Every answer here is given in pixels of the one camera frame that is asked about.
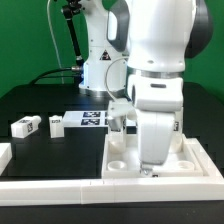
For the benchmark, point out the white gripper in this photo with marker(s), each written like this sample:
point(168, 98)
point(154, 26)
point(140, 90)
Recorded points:
point(155, 101)

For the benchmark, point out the white square table top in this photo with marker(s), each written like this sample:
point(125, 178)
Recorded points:
point(121, 162)

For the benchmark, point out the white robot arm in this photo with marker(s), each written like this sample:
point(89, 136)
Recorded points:
point(140, 46)

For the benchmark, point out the white marker plate with tags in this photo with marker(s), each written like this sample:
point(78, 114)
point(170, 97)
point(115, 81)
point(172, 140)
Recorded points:
point(85, 119)

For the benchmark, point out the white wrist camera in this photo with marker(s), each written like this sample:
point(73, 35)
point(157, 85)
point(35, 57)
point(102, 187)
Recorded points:
point(118, 112)

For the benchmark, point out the white U-shaped fence wall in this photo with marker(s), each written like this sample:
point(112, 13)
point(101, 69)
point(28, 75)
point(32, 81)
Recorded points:
point(117, 190)

